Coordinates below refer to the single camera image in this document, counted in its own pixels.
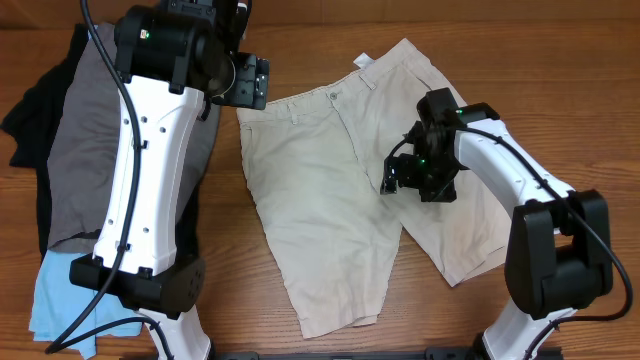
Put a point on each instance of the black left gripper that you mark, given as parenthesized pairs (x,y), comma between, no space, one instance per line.
(252,87)

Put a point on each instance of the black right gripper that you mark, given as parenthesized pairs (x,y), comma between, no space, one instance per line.
(444,193)

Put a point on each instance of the beige khaki shorts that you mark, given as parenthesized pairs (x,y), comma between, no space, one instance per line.
(313,163)

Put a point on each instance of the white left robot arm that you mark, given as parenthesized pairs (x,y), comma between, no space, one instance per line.
(172,65)

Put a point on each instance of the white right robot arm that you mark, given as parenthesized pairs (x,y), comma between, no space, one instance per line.
(559,257)

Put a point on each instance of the grey shorts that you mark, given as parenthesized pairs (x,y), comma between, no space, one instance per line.
(82,161)

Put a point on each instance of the black garment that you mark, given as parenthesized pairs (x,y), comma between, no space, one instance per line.
(34,121)

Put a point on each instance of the light blue garment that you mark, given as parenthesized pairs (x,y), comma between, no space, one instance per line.
(57,302)

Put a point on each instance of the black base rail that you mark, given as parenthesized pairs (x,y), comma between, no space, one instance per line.
(350,355)

